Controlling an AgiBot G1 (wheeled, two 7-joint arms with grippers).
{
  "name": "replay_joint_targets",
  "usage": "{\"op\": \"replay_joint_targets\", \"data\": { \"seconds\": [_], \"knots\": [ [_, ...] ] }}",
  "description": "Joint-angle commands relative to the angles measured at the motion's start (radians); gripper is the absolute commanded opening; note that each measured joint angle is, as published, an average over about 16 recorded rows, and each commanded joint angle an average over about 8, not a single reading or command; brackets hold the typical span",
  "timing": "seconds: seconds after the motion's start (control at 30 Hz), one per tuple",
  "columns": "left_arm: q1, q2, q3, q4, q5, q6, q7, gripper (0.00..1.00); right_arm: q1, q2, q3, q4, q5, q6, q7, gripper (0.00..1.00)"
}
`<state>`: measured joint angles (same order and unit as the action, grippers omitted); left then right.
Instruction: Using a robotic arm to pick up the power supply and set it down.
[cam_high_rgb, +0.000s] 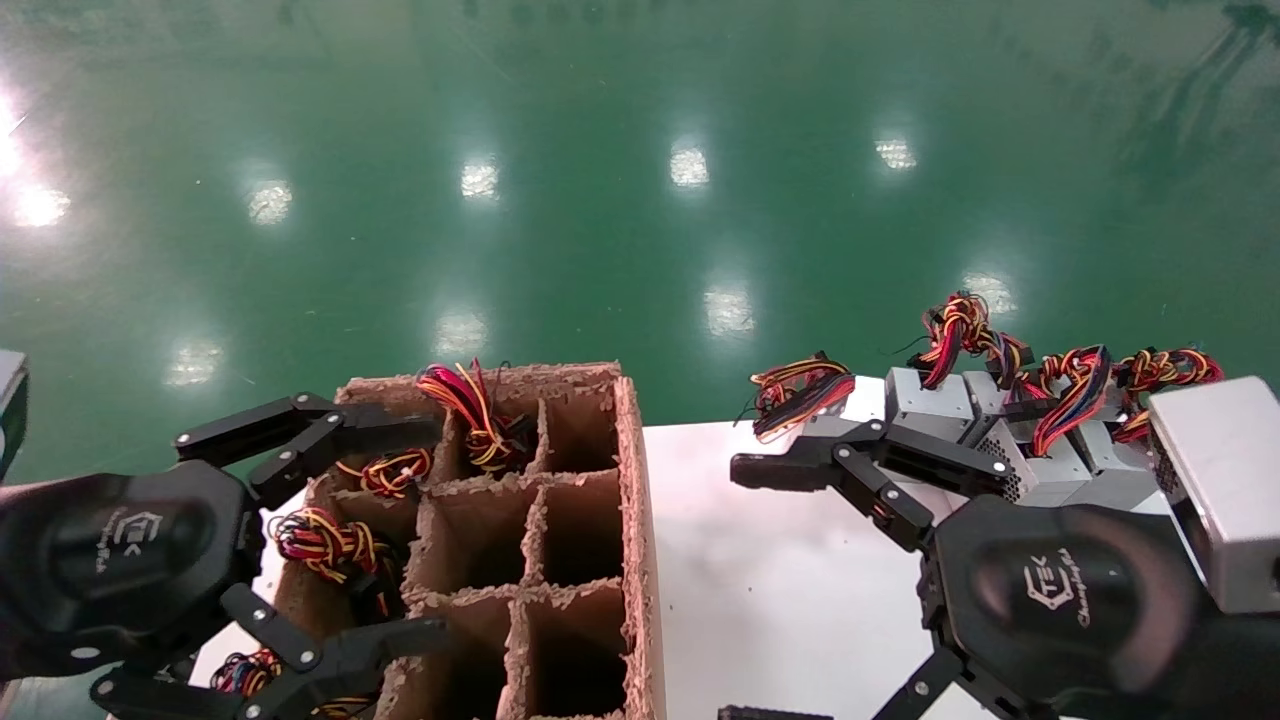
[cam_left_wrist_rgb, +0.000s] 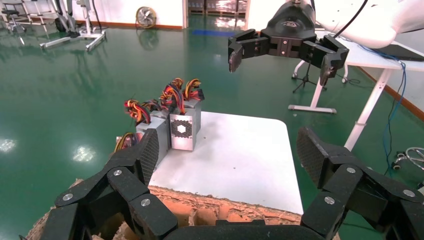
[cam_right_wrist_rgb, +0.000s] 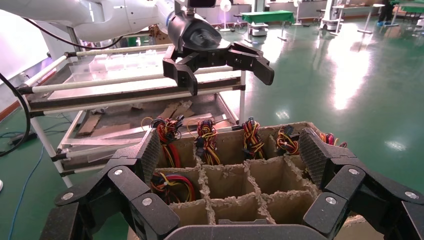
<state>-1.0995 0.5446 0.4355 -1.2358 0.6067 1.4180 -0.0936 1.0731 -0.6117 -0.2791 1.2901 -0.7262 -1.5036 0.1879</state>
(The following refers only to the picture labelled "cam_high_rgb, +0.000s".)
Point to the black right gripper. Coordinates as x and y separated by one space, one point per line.
1060 590

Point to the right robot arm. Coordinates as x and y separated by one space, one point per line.
1240 670

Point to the brown cardboard divider box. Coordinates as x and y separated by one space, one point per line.
635 520

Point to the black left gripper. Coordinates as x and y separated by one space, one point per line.
120 560

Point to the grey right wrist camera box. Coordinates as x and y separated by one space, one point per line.
1220 480

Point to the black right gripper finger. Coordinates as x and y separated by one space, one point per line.
790 468

